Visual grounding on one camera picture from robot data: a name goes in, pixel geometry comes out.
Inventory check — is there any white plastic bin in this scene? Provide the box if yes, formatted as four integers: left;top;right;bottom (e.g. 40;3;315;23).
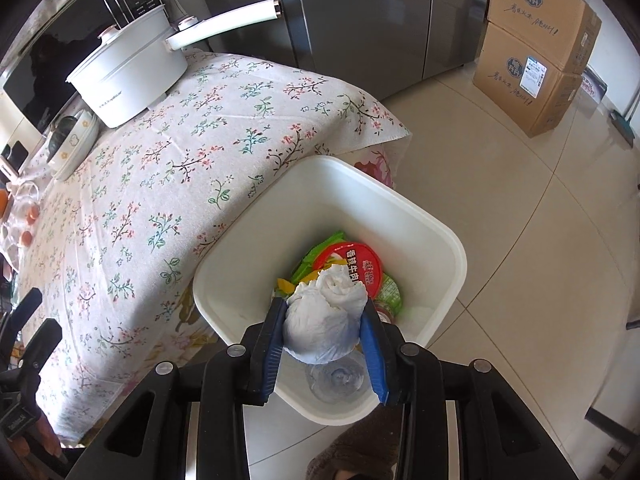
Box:
191;155;468;426

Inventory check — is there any plain cardboard box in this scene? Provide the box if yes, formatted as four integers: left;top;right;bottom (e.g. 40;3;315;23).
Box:
486;0;603;75

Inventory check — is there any green snack bag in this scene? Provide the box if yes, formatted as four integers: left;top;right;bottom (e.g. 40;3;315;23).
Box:
290;231;403;321

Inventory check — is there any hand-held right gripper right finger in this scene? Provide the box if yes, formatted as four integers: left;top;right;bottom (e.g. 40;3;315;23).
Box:
359;300;578;480

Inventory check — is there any clear plastic bottle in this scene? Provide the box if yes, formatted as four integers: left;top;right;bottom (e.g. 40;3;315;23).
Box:
305;350;381;406

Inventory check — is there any grey refrigerator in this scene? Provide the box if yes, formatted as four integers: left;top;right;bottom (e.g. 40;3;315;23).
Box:
190;0;493;98

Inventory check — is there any grey broom head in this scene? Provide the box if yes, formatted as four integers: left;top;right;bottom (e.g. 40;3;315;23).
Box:
607;110;637;150

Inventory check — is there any white tissue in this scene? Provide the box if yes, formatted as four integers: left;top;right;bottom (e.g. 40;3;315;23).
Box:
283;264;368;366

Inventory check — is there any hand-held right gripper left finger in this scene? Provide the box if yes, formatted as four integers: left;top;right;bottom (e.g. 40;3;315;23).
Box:
65;297;288;480

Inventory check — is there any white flower print bowl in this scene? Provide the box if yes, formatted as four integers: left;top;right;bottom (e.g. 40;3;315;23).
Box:
47;108;99;161

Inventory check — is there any black furniture leg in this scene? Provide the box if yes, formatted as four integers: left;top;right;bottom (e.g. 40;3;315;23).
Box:
585;405;632;461

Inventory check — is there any yellow wrapper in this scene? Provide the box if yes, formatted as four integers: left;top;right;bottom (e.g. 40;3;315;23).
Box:
274;272;321;300

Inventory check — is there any white flower print plate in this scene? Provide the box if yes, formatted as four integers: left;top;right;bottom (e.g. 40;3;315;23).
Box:
50;125;101;182

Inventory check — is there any small clear glass cup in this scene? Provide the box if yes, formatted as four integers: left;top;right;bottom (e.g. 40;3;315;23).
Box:
12;182;43;211

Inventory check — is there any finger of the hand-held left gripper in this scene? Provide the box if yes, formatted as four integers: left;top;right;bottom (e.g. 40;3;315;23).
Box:
0;287;43;333
20;319;63;378

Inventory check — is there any white pot with long handle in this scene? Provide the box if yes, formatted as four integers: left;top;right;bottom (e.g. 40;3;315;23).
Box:
66;0;282;129

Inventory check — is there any floral tablecloth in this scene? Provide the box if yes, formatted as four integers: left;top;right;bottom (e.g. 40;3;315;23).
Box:
7;47;413;443

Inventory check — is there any red round noodle cup lid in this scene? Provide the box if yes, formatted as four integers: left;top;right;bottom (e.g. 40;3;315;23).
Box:
312;241;383;301

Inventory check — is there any brown fuzzy slipper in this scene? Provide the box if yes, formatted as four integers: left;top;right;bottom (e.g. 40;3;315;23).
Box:
306;412;401;480

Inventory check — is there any black microwave oven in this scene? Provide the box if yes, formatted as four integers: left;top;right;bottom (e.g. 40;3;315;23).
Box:
0;0;168;133

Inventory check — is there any dark printed box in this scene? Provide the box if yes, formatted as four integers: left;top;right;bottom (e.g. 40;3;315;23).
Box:
580;65;609;107

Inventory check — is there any cardboard box with white label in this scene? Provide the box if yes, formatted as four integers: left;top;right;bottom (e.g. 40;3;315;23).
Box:
472;22;583;138

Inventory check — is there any dark green squash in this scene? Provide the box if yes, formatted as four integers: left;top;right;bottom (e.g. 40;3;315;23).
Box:
50;116;78;142

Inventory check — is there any person's left hand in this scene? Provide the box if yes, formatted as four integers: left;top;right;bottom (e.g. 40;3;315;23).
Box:
12;407;66;463

